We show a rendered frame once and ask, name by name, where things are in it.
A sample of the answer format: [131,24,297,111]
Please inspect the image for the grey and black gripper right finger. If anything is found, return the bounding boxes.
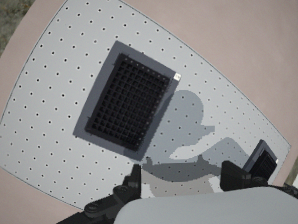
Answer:
[220,160,298,199]

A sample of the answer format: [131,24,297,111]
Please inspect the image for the black well plate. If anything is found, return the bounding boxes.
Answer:
[249,150,277,181]
[85,54,170,152]

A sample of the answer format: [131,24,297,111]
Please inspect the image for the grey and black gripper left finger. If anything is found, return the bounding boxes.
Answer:
[56,164,142,224]

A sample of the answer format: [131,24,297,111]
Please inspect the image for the grey perforated base plate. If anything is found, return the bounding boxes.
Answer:
[0,0,291,211]

